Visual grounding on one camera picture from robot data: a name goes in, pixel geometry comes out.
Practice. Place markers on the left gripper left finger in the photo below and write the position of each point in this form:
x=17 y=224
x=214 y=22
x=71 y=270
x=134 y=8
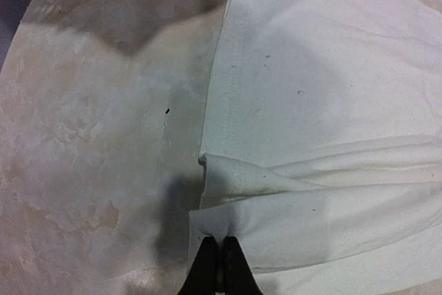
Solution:
x=202 y=276

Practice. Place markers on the white t-shirt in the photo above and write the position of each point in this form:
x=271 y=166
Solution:
x=322 y=135

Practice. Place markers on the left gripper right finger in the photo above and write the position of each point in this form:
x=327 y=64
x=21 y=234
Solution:
x=238 y=278

